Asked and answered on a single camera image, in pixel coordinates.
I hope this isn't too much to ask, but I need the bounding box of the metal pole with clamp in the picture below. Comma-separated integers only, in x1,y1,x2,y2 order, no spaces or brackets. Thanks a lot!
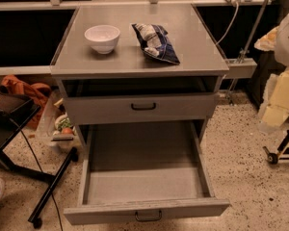
225,0,269,105

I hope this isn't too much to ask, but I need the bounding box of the grey drawer cabinet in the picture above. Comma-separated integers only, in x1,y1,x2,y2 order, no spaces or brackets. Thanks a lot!
51,4,228,135

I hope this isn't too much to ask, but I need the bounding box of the black side table stand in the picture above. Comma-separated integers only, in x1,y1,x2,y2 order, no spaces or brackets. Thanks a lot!
0,89,78,229

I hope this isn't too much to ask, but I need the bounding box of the white ceramic bowl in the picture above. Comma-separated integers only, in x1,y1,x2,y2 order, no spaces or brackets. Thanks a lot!
84,25,120,54

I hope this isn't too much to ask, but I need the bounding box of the white power cable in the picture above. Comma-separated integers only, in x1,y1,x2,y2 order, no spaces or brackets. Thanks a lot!
215,0,241,46

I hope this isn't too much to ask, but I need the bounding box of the grey top drawer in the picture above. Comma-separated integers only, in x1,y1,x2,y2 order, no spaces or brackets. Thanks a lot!
64,93,218,125

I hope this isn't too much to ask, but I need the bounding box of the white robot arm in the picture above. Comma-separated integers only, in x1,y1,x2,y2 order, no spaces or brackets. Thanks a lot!
254,13,289,133

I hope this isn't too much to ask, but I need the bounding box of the black wheeled stand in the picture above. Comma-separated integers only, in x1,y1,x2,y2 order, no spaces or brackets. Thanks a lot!
263,130,289,165

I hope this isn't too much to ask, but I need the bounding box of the blue white chip bag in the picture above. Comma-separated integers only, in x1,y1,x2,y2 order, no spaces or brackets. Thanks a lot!
132,23,180,64

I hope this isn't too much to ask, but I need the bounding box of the orange bag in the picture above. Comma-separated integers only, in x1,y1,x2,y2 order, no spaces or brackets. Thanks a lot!
1,75,52,129

